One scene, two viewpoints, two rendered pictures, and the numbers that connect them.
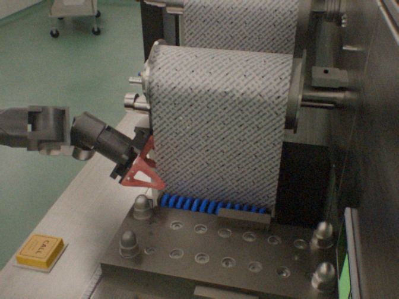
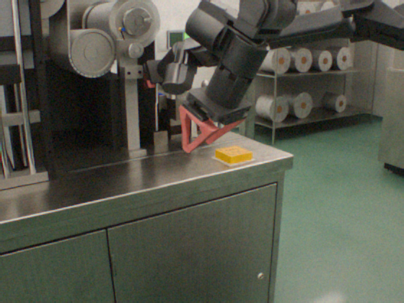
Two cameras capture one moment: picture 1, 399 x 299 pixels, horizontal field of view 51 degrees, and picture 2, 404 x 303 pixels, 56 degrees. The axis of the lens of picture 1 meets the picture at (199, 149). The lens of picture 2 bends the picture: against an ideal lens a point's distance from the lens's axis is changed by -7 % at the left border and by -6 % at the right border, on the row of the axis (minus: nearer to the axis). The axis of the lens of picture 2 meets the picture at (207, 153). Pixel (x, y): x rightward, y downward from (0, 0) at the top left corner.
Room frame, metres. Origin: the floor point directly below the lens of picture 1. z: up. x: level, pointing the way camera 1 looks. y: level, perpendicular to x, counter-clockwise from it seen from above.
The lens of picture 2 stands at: (1.39, 0.97, 1.24)
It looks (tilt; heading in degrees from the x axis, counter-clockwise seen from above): 18 degrees down; 224
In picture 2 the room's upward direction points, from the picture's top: straight up
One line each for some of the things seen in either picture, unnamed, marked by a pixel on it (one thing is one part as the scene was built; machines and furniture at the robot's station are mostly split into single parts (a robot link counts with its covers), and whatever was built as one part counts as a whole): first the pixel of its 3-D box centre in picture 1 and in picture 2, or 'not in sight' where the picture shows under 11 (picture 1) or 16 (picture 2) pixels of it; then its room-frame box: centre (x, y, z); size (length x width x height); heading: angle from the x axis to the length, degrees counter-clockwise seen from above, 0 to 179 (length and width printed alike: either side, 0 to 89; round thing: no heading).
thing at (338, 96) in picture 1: (322, 94); not in sight; (0.67, -0.21, 1.25); 0.07 x 0.04 x 0.04; 77
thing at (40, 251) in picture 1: (40, 250); (233, 154); (0.63, 0.33, 0.91); 0.07 x 0.07 x 0.02; 77
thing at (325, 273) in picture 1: (325, 274); not in sight; (0.44, -0.19, 1.05); 0.04 x 0.04 x 0.04
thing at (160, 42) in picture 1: (159, 79); (135, 22); (0.74, 0.07, 1.25); 0.15 x 0.01 x 0.15; 167
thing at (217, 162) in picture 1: (215, 166); (139, 67); (0.65, -0.03, 1.11); 0.23 x 0.01 x 0.18; 77
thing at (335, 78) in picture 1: (329, 76); not in sight; (0.67, -0.22, 1.28); 0.06 x 0.05 x 0.02; 77
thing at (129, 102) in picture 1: (132, 102); (135, 50); (0.79, 0.14, 1.18); 0.04 x 0.02 x 0.04; 167
